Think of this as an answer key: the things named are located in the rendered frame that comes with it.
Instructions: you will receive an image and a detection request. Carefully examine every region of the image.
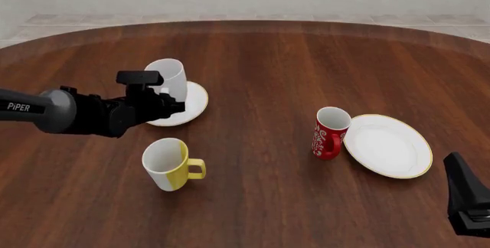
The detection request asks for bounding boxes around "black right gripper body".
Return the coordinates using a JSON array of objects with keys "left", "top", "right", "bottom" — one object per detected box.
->
[{"left": 446, "top": 207, "right": 490, "bottom": 237}]

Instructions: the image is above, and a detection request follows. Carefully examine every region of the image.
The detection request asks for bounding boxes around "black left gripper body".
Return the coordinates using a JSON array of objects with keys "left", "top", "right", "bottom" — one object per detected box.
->
[{"left": 125, "top": 89, "right": 169, "bottom": 126}]

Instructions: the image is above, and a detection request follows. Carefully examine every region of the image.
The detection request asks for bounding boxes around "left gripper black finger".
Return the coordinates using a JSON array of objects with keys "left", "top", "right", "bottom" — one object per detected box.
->
[
  {"left": 167, "top": 100, "right": 188, "bottom": 119},
  {"left": 159, "top": 91, "right": 179, "bottom": 104}
]

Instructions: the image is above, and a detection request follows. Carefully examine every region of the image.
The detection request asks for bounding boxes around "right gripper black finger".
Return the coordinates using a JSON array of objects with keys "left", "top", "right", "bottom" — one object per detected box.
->
[{"left": 443, "top": 152, "right": 490, "bottom": 215}]

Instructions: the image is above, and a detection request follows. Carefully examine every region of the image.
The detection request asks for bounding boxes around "red mug with white pattern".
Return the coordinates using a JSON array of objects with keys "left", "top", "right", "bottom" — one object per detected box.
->
[{"left": 310, "top": 106, "right": 353, "bottom": 162}]

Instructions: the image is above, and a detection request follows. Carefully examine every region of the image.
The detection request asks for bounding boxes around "yellow and white mug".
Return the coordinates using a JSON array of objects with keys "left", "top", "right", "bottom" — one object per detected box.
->
[{"left": 141, "top": 137, "right": 207, "bottom": 193}]

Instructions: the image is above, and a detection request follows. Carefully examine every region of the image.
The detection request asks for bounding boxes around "white plate with gold rim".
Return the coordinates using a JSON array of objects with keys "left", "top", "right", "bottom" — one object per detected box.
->
[
  {"left": 145, "top": 80, "right": 210, "bottom": 128},
  {"left": 341, "top": 113, "right": 434, "bottom": 179}
]

